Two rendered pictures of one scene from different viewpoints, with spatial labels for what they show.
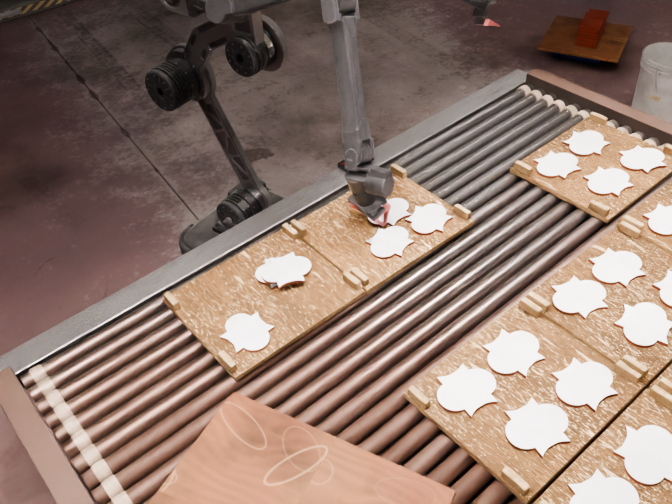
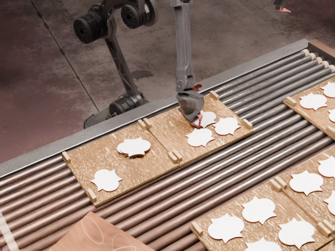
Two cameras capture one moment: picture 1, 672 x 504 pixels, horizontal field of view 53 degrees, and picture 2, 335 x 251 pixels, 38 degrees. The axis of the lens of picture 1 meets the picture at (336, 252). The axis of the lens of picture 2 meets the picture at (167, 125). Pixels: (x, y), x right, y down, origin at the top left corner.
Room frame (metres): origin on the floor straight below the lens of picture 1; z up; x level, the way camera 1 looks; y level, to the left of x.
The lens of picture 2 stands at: (-0.26, -0.19, 2.45)
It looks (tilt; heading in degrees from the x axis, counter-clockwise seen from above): 41 degrees down; 6
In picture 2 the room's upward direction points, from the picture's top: 3 degrees counter-clockwise
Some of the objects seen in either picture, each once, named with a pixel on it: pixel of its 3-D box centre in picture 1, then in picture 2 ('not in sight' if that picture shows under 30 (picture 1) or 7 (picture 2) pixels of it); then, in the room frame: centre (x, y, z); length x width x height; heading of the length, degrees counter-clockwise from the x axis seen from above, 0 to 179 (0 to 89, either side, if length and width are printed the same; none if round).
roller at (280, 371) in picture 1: (422, 272); (216, 158); (1.31, -0.23, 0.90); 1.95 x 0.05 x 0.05; 127
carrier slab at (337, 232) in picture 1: (380, 225); (197, 127); (1.48, -0.14, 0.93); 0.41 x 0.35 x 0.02; 126
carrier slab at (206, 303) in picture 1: (263, 296); (119, 161); (1.24, 0.20, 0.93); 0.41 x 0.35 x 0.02; 127
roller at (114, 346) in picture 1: (339, 213); (174, 117); (1.59, -0.02, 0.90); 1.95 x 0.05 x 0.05; 127
